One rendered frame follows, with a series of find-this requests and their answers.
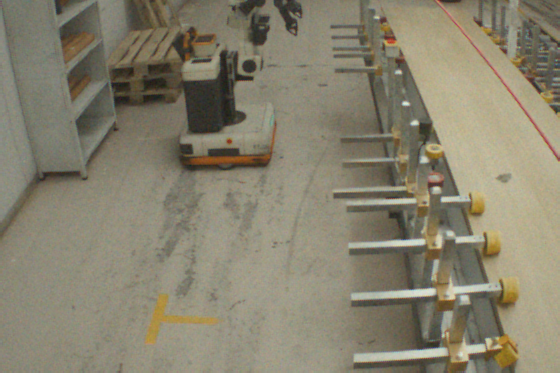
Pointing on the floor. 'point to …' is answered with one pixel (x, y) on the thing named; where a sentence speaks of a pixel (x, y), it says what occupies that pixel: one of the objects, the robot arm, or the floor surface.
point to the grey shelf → (89, 112)
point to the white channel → (513, 4)
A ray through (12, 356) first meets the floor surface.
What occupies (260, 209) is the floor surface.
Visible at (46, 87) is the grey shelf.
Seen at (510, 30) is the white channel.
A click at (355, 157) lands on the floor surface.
